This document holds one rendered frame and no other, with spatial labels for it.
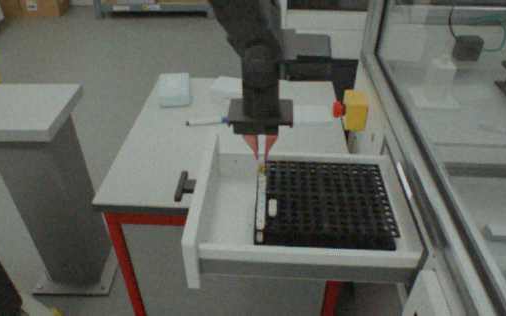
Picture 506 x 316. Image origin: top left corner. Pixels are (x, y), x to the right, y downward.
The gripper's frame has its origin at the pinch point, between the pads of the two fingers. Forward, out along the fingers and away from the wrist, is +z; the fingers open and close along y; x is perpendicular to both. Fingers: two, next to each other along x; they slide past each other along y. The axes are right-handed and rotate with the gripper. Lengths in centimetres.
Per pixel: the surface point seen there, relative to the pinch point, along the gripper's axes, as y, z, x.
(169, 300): 26, 56, -4
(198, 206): 9.1, 0.8, 11.9
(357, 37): -28, 11, -75
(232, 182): 6.1, 11.0, -4.4
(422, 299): -21.7, 3.3, 24.6
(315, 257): -8.7, 5.1, 17.3
